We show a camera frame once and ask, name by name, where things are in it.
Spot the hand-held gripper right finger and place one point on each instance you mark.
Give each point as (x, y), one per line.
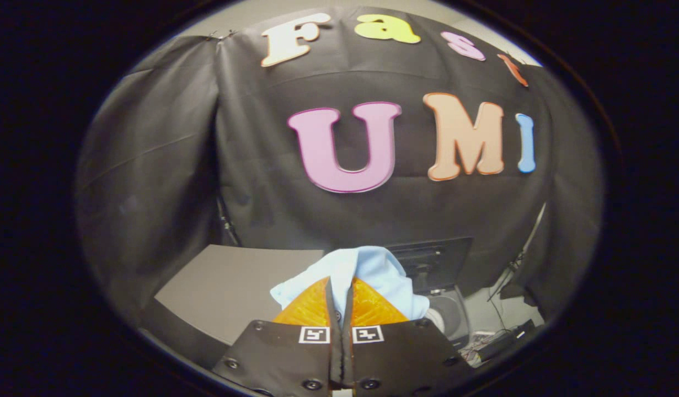
(405, 358)

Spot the grey and white cabinet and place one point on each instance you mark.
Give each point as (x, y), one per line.
(234, 286)

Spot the black box on floor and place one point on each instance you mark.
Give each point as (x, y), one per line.
(504, 342)

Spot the black backdrop cloth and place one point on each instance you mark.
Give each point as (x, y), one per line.
(295, 220)

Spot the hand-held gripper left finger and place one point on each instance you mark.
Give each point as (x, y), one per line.
(284, 358)

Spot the light blue shirt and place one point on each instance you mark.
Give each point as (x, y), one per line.
(380, 270)

